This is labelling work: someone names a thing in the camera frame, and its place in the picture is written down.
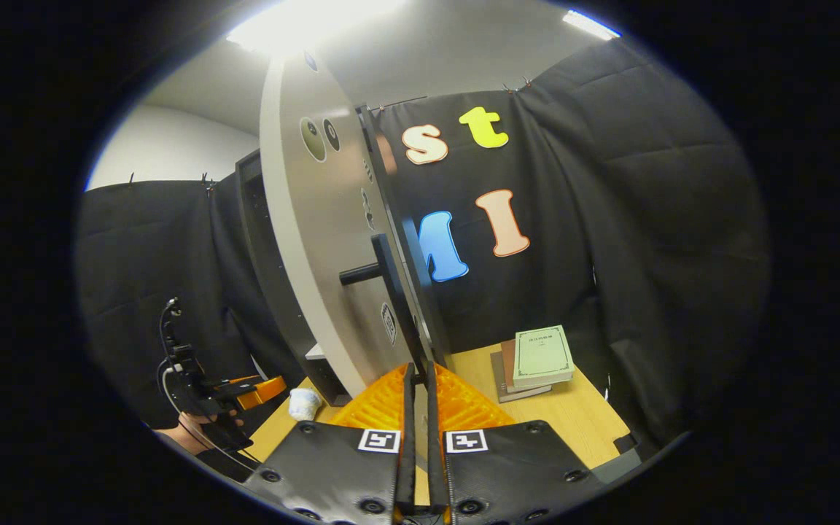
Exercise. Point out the pale green book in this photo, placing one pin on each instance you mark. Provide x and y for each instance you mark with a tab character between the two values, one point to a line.
542	356

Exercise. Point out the white crumpled paper ball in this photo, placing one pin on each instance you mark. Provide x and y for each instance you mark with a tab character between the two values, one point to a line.
305	403

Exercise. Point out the brown book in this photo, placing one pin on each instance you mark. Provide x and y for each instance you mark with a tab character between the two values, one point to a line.
507	364

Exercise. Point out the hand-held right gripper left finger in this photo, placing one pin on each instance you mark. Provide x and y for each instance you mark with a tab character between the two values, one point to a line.
332	474

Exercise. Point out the ceiling light panel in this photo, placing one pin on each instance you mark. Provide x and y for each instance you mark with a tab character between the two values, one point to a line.
318	22
591	25

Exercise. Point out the grey book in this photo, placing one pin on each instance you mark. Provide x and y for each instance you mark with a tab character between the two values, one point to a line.
518	396

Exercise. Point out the pale grey cabinet door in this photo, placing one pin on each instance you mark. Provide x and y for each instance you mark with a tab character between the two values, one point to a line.
318	255

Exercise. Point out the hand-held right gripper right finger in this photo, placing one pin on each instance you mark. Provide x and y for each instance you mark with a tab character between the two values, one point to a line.
522	474

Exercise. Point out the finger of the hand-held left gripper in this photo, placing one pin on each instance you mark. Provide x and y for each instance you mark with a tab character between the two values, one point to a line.
239	380
261	391

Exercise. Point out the black backdrop cloth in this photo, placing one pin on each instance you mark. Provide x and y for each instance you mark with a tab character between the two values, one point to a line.
646	219

